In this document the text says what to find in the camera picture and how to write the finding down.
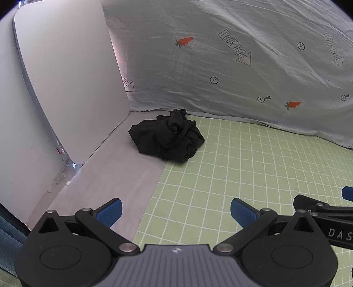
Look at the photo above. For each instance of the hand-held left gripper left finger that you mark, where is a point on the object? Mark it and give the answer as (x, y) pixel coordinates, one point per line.
(110, 212)

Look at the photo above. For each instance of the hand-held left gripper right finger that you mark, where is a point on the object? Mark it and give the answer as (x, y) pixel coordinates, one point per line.
(242, 212)

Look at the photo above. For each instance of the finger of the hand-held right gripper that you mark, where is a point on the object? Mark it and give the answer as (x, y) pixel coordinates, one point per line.
(348, 193)
(306, 201)

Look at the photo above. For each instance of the black ribbed garment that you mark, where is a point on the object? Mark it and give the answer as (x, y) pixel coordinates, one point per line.
(165, 138)

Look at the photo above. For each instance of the light grey plain sheet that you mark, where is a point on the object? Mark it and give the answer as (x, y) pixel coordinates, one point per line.
(110, 171)

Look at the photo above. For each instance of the teal cloth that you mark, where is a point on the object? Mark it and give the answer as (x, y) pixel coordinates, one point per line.
(11, 240)

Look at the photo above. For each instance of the white board panel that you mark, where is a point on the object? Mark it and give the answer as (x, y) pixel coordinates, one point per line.
(69, 69)

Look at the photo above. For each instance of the grey carrot print sheet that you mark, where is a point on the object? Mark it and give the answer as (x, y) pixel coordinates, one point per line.
(198, 58)

